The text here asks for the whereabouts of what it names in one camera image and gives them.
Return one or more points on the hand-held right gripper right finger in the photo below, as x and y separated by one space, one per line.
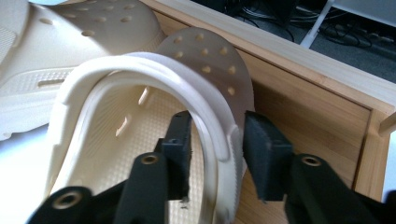
267 155

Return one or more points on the beige foam clog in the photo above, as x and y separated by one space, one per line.
77 46
205 65

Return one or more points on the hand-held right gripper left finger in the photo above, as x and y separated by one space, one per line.
179 155

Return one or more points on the white metal stand leg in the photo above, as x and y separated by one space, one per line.
316 26

